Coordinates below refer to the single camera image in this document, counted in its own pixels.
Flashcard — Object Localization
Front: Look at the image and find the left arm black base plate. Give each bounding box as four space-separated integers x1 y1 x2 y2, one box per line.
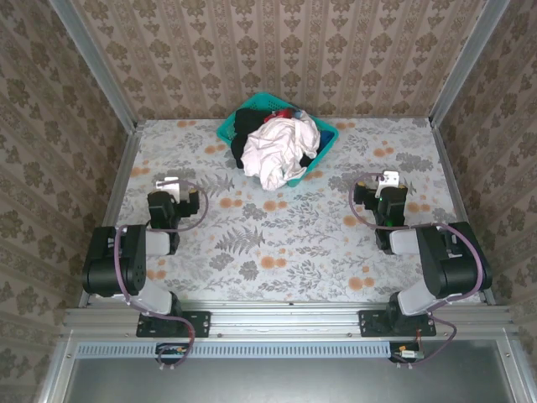
136 310 211 338

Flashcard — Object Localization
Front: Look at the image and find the aluminium mounting rail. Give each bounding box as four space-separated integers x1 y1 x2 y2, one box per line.
62 305 515 338

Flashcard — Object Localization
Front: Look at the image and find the black t-shirt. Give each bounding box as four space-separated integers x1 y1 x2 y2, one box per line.
229 107 316 170

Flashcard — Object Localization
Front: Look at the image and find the teal plastic basket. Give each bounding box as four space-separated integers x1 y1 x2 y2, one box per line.
216 92 340 189

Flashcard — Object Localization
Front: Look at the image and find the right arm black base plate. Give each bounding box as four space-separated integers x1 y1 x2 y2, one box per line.
358 309 437 338

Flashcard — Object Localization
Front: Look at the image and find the white red-print t-shirt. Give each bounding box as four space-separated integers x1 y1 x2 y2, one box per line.
241 109 322 192

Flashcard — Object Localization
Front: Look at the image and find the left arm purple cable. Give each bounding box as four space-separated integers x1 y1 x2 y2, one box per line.
113 180 210 373

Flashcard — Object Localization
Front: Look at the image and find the grey metal sheet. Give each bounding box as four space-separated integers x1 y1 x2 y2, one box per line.
62 339 520 403

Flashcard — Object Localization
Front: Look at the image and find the aluminium table side rail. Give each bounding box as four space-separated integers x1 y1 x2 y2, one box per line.
431 121 497 306
78 121 143 308

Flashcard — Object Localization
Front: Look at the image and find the aluminium frame post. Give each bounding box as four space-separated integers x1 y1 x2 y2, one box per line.
428 0 511 128
48 0 138 132

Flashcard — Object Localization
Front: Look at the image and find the small connector board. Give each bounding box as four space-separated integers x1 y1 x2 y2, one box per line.
389 342 423 364
155 343 190 364

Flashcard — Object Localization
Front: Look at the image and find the floral table cover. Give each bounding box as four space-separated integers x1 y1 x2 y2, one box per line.
98 117 482 303

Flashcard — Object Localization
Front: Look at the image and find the grey slotted cable duct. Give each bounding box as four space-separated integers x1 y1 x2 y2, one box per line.
77 340 394 359

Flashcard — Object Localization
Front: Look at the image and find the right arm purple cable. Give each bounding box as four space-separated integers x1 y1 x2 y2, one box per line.
350 171 483 370

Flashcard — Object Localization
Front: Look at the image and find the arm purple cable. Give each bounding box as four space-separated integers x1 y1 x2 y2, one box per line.
350 171 483 370
113 180 210 373

